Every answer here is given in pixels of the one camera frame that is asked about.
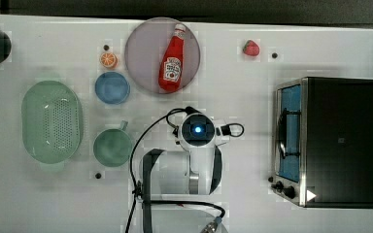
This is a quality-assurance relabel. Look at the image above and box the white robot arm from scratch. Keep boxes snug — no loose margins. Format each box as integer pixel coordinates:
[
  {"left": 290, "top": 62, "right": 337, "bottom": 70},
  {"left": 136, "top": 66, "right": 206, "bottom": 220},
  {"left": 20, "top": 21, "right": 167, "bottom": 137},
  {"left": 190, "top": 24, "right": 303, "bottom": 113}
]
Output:
[{"left": 138, "top": 107, "right": 231, "bottom": 233}]

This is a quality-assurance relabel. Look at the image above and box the green mug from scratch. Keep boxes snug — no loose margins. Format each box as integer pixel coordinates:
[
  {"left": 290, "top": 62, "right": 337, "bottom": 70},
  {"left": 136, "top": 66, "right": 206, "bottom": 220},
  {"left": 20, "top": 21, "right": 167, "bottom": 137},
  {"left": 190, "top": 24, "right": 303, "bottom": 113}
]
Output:
[{"left": 93, "top": 120, "right": 133, "bottom": 167}]

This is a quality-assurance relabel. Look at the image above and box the red ketchup bottle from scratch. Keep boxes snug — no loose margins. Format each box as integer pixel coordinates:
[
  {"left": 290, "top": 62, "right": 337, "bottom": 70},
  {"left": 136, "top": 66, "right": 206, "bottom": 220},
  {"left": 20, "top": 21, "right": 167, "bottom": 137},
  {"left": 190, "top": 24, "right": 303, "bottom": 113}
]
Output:
[{"left": 158, "top": 23, "right": 186, "bottom": 92}]

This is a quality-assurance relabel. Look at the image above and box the lilac round plate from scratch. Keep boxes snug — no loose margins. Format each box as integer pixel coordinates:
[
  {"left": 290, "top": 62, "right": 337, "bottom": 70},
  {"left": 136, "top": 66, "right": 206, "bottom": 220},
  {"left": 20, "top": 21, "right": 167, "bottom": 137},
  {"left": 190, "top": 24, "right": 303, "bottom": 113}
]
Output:
[{"left": 123, "top": 17, "right": 201, "bottom": 94}]

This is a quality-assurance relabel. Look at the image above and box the blue bowl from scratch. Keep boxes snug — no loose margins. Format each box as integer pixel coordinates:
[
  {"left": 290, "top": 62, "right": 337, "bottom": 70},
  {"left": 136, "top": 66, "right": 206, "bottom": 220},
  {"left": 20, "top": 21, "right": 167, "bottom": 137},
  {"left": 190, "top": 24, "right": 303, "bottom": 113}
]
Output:
[{"left": 94, "top": 72, "right": 130, "bottom": 105}]

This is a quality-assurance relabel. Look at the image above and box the toy strawberry near plate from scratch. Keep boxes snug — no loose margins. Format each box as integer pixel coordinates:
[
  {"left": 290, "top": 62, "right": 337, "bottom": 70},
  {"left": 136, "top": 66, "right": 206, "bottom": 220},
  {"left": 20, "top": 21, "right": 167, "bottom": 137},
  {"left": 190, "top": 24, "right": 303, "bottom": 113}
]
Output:
[{"left": 243, "top": 40, "right": 260, "bottom": 56}]

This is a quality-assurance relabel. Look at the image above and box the toy orange half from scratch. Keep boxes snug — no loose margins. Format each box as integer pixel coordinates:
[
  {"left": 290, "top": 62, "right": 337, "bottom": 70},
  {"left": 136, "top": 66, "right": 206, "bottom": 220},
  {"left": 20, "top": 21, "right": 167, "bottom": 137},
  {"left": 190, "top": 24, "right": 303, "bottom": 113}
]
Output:
[{"left": 100, "top": 52, "right": 118, "bottom": 69}]

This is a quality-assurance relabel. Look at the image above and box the green oval colander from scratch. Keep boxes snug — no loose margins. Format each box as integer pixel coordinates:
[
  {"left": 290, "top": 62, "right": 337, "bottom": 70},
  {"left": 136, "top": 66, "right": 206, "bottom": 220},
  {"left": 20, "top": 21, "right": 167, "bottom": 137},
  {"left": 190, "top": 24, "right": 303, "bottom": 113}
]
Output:
[{"left": 21, "top": 81, "right": 84, "bottom": 172}]

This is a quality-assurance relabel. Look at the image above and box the silver black toaster oven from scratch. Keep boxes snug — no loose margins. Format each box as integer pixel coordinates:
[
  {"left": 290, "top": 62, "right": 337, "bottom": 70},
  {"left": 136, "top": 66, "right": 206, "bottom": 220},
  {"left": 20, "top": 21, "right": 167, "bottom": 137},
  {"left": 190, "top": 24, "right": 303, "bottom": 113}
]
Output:
[{"left": 268, "top": 77, "right": 373, "bottom": 209}]

